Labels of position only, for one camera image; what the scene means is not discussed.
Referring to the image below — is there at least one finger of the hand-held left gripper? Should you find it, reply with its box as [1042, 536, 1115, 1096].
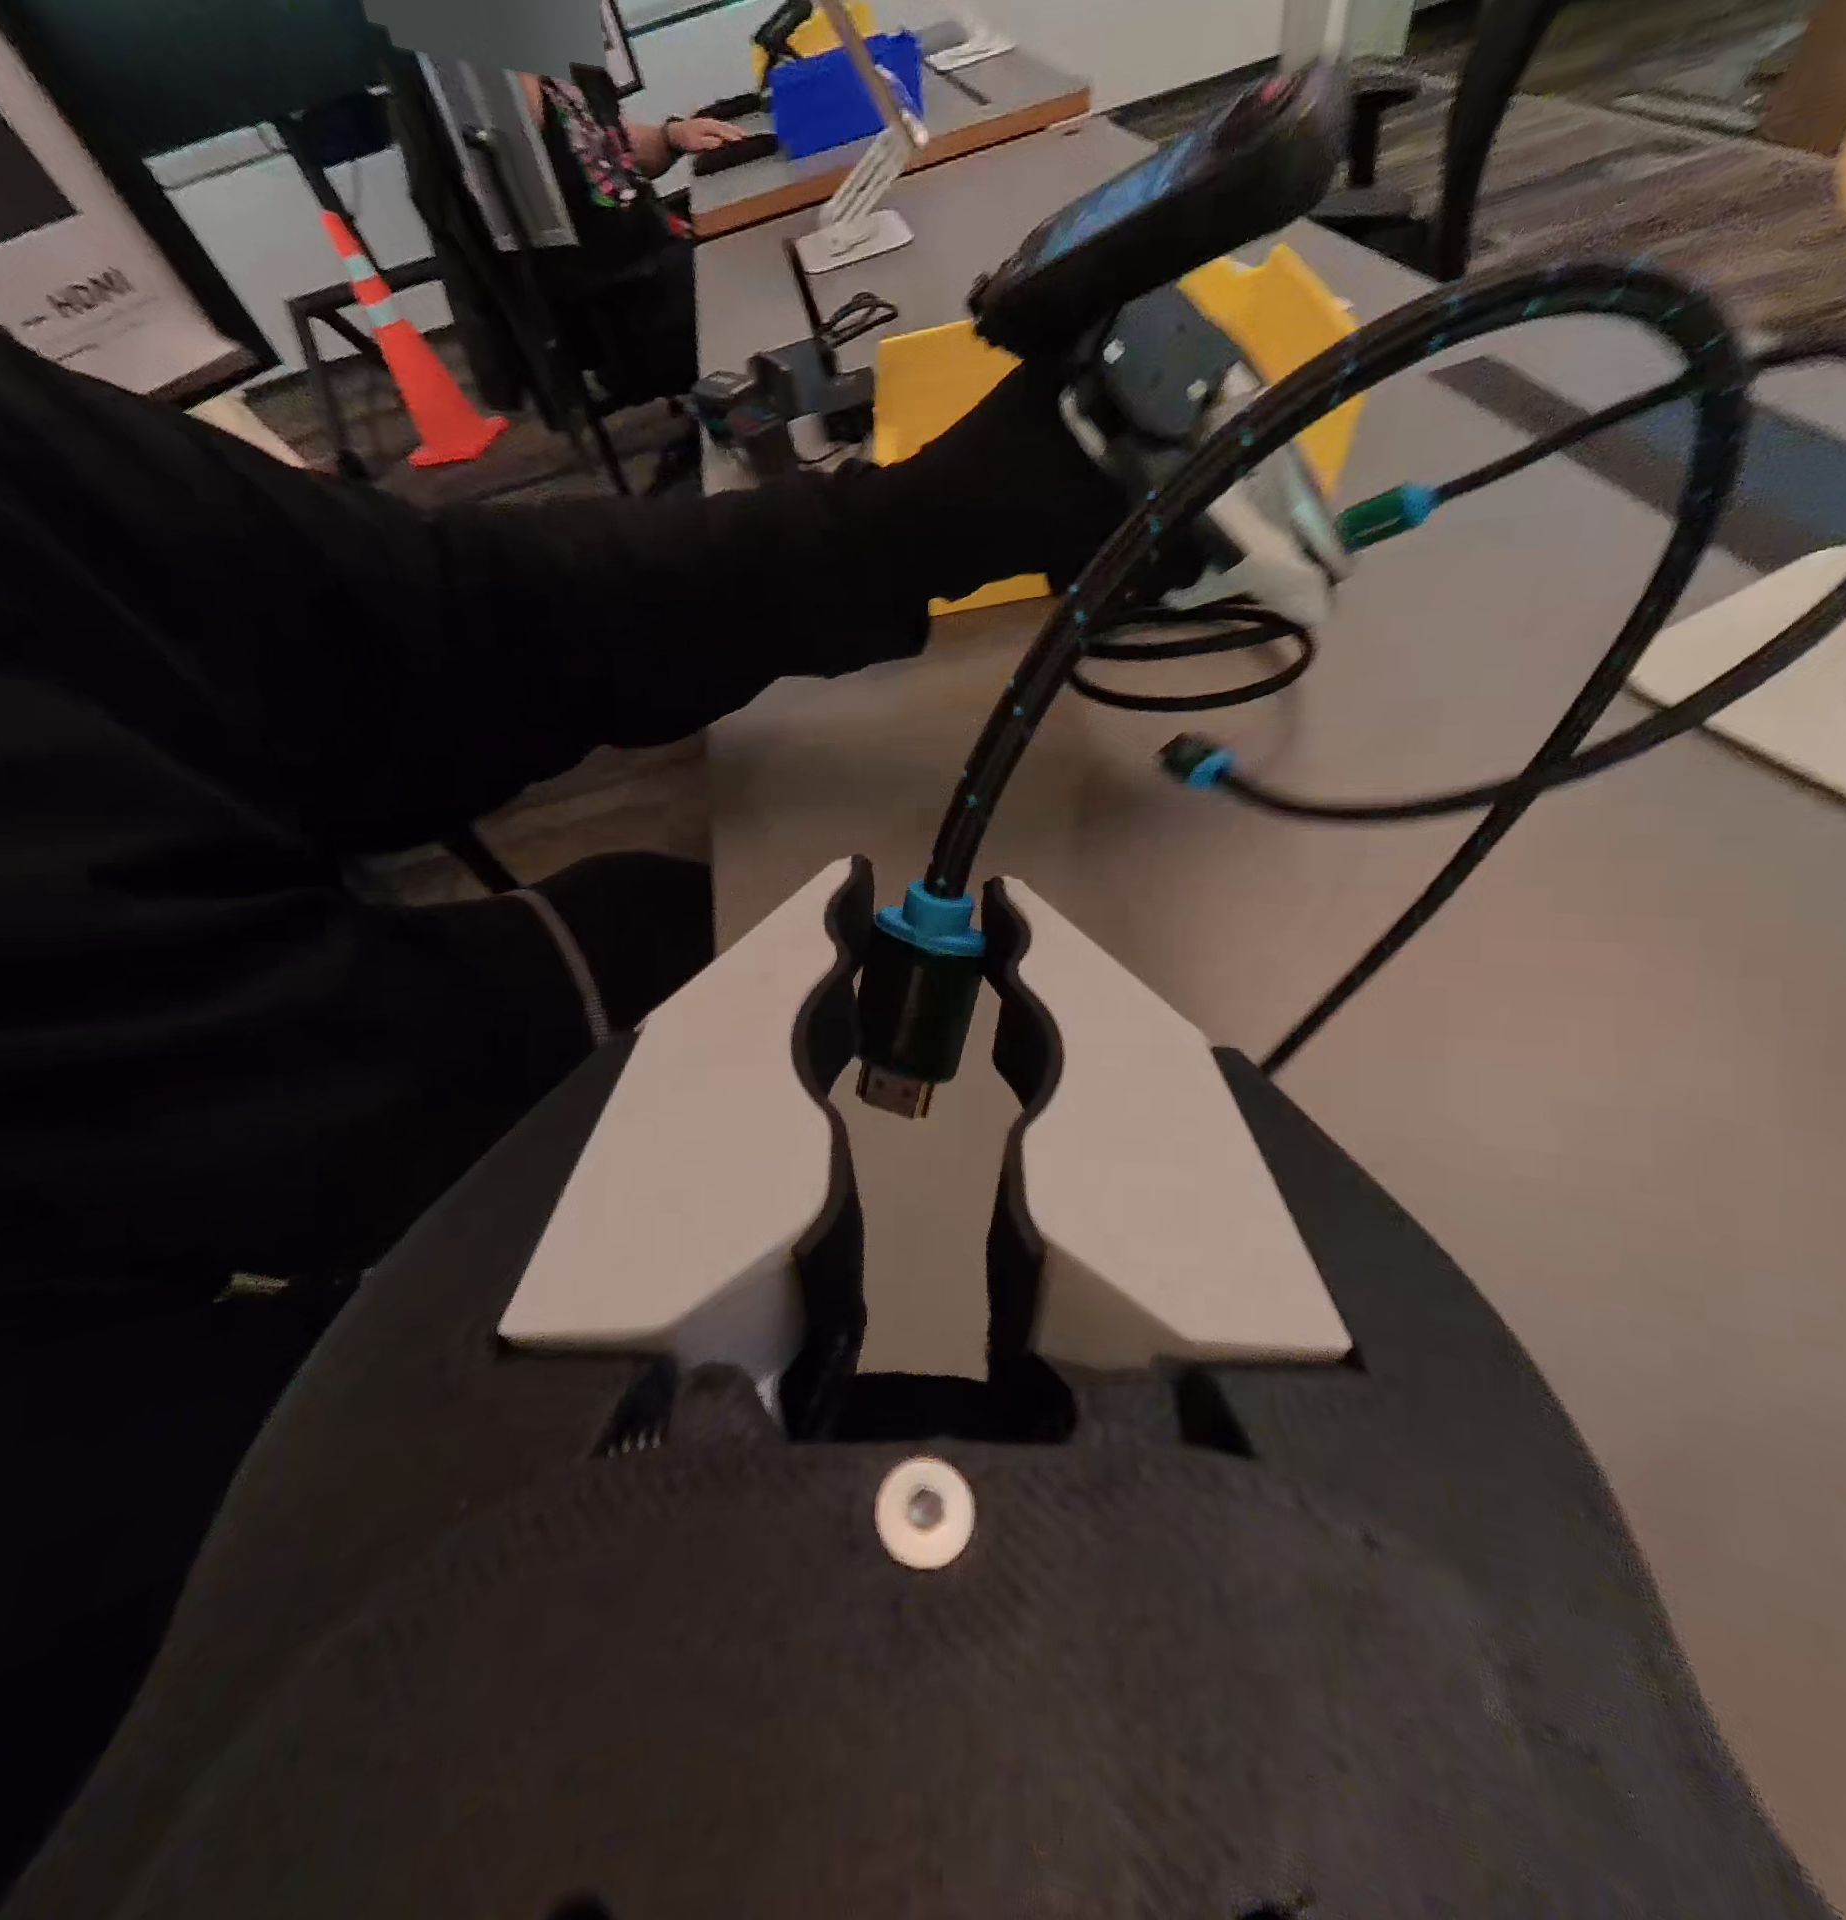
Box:
[1159, 507, 1346, 621]

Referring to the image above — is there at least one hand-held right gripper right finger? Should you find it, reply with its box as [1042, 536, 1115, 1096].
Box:
[984, 877, 1353, 1374]

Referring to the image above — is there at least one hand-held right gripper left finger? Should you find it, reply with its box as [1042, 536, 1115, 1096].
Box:
[493, 855, 878, 1404]

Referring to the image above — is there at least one thin braided green-plug cable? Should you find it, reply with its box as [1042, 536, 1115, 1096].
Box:
[1157, 343, 1846, 823]

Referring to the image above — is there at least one yellow plastic bin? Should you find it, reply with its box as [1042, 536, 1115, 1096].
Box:
[871, 244, 1366, 621]

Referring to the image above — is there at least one thick braided hdmi cable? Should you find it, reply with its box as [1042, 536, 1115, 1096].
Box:
[855, 263, 1754, 1124]

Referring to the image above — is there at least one person's left forearm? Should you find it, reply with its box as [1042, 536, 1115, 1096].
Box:
[427, 443, 936, 752]

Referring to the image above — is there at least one person's left hand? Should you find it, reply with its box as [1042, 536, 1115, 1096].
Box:
[845, 358, 1168, 606]

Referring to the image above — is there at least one wooden work table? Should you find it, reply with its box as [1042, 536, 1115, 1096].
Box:
[690, 51, 1092, 241]

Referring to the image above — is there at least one white desk stand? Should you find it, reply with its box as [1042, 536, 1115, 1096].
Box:
[792, 30, 928, 277]
[1627, 541, 1846, 822]

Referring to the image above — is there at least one blue plastic bin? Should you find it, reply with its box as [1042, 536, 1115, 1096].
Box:
[770, 27, 924, 161]

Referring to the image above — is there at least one black desktop device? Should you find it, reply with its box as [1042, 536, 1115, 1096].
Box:
[690, 339, 878, 452]

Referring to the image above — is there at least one person's black-clothed body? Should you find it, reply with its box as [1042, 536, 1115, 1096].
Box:
[0, 308, 714, 1352]

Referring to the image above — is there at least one orange traffic cone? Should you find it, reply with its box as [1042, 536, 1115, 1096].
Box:
[320, 209, 508, 470]

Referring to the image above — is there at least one dark desk cable flap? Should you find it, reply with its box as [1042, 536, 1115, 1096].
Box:
[1424, 353, 1846, 579]

